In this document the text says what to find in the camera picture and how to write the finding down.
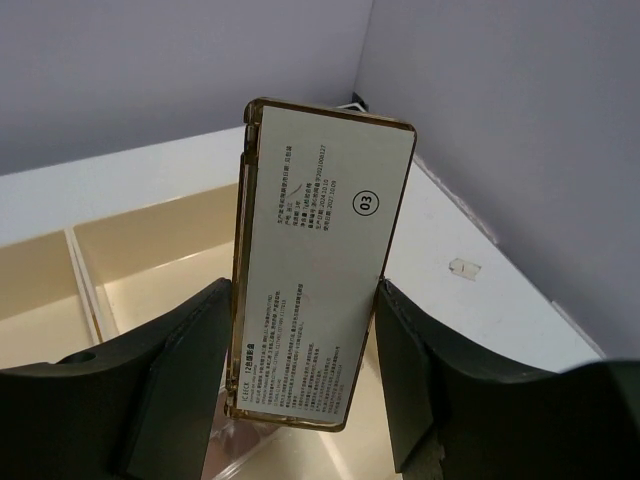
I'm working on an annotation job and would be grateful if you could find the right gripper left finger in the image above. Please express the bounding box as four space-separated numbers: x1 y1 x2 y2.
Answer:
1 278 231 479

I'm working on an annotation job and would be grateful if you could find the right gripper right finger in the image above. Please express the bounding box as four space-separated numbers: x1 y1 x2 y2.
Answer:
375 280 639 479

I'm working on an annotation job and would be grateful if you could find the gold eyeshadow palette white label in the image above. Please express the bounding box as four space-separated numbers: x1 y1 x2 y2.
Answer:
225 98 417 432

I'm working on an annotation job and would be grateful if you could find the small tape scrap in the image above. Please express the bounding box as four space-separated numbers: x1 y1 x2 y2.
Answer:
449 258 482 281

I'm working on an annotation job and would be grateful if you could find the wooden divided organizer box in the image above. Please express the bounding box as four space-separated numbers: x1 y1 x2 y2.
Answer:
0 182 401 480

